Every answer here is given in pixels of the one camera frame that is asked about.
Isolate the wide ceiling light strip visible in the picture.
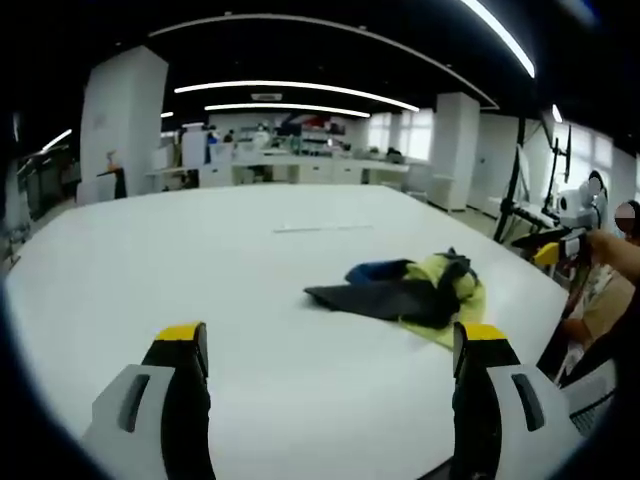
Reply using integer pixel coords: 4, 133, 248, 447
459, 0, 537, 80

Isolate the black stand with orange object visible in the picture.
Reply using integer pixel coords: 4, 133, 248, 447
96, 151, 129, 200

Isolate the tall white cabinet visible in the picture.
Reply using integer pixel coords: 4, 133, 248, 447
180, 128, 210, 170

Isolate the dark yellow and blue garment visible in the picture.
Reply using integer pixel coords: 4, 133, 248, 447
303, 246, 488, 352

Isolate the short ceiling light strip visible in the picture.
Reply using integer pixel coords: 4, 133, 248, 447
203, 102, 372, 120

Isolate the long white workbench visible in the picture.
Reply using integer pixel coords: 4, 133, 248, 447
230, 152, 412, 187

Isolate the black tripod stand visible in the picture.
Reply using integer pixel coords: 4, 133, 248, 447
492, 117, 527, 245

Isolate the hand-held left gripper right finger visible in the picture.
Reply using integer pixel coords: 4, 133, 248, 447
451, 322, 587, 480

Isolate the long ceiling light strip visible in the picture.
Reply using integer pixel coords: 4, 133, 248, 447
173, 79, 421, 113

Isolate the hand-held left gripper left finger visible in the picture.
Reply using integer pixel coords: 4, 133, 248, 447
81, 321, 217, 480

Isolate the person at table edge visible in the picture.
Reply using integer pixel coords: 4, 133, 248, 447
562, 263, 640, 352

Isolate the person's right hand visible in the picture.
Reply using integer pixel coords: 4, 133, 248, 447
585, 230, 619, 264

